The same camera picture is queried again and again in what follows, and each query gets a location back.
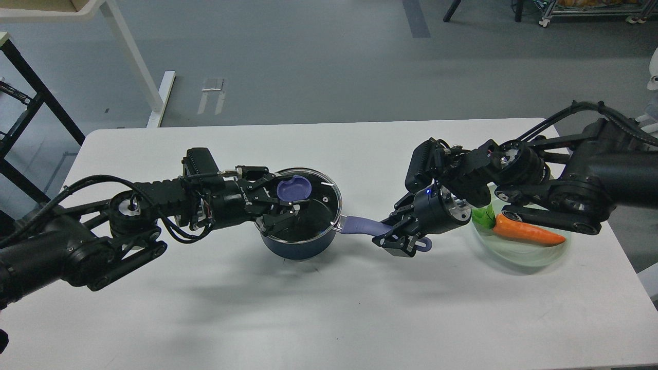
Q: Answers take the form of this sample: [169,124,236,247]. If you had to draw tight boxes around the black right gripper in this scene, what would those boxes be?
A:
[372,183,471,257]

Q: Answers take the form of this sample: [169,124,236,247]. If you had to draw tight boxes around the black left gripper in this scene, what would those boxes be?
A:
[208,165,310,237]

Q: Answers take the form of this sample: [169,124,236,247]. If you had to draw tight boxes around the glass lid purple knob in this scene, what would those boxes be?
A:
[257,168,343,244]

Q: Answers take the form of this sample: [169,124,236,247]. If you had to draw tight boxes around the dark blue saucepan purple handle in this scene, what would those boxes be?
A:
[257,168,433,262]

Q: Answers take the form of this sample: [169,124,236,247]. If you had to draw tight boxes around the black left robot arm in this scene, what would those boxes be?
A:
[1,147,310,308]

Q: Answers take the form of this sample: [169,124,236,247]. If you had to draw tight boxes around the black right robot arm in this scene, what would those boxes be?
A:
[372,101,657,257]

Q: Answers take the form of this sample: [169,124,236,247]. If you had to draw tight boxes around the orange toy carrot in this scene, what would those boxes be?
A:
[471,205,566,247]

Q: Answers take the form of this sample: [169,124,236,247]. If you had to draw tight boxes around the black table leg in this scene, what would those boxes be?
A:
[443,0,462,23]

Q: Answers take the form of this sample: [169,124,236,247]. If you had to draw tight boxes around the black metal rack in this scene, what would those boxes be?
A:
[1,31,85,204]

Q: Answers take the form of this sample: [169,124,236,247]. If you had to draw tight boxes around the metal cart with wheels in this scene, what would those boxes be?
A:
[538,1,656,28]

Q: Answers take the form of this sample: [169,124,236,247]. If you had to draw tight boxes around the white office chair base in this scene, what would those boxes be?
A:
[635,47,658,135]

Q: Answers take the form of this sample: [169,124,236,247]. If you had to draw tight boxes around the white desk frame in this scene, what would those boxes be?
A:
[1,1,176,128]

